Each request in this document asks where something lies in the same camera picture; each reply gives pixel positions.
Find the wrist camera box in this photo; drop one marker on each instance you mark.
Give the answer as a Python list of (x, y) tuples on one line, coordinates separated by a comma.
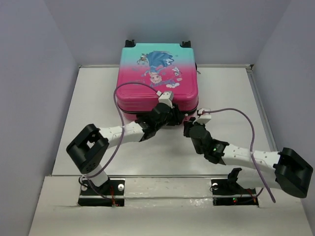
[(203, 116), (166, 98)]

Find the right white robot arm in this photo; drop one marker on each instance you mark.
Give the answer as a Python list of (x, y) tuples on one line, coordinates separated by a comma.
[(285, 170)]

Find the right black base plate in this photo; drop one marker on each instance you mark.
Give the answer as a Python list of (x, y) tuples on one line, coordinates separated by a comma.
[(225, 194)]

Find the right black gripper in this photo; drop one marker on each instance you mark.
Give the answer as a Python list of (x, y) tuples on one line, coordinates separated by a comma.
[(188, 124)]

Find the pink and teal suitcase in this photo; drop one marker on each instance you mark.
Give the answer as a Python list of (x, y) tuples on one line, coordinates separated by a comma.
[(147, 67)]

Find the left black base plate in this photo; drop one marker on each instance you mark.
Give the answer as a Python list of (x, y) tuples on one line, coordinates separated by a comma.
[(110, 194)]

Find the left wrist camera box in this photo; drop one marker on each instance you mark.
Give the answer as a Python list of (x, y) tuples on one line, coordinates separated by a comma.
[(166, 98)]

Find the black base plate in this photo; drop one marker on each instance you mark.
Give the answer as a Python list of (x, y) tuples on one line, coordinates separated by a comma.
[(110, 194), (225, 194)]

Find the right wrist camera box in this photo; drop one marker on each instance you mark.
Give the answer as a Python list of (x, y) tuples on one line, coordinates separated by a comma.
[(203, 116)]

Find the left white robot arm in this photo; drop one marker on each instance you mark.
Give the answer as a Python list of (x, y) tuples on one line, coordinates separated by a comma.
[(88, 148)]

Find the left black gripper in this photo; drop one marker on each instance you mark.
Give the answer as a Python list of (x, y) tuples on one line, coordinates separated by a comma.
[(176, 116)]

